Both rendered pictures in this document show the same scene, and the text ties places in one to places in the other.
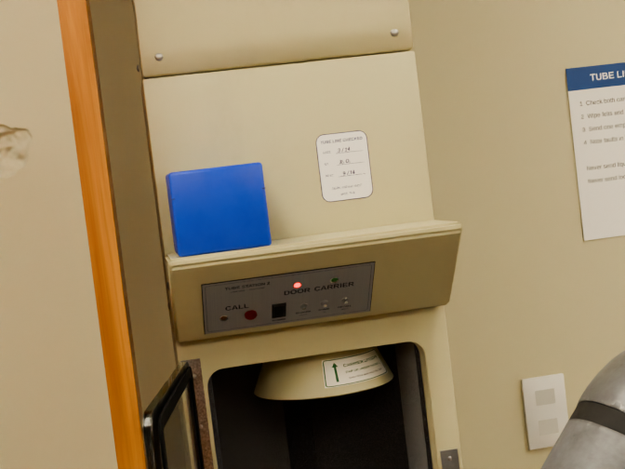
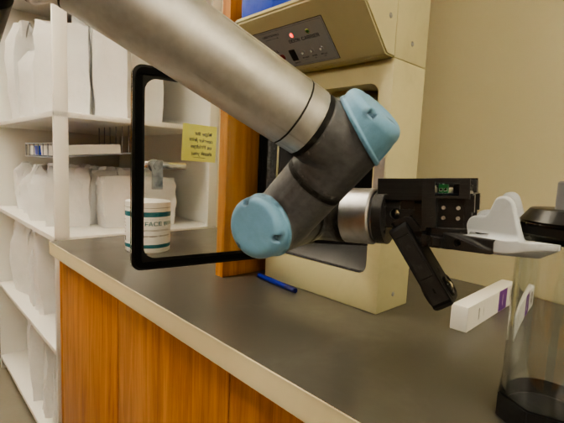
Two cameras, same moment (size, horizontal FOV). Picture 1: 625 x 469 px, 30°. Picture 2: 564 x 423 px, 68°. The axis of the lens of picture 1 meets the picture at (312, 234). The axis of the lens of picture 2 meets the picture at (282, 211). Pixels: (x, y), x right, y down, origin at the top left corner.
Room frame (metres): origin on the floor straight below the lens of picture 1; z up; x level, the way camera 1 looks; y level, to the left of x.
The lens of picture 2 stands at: (0.79, -0.66, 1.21)
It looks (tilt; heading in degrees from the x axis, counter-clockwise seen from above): 6 degrees down; 55
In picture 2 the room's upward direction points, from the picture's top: 3 degrees clockwise
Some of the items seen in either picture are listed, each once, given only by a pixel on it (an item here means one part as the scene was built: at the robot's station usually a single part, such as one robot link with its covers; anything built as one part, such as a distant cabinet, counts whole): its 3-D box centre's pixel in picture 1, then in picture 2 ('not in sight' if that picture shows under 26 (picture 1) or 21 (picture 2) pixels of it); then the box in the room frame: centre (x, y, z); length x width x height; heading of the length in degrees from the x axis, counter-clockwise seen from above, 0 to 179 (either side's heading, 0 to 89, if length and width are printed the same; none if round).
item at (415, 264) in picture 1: (314, 282); (307, 37); (1.30, 0.00, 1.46); 0.32 x 0.12 x 0.10; 99
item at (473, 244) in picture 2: not in sight; (465, 240); (1.22, -0.40, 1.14); 0.09 x 0.05 x 0.02; 78
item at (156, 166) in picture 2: not in sight; (156, 174); (1.05, 0.15, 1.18); 0.02 x 0.02 x 0.06; 89
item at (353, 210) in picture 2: not in sight; (365, 215); (1.21, -0.27, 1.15); 0.08 x 0.05 x 0.08; 24
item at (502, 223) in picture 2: not in sight; (506, 225); (1.22, -0.45, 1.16); 0.09 x 0.03 x 0.06; 78
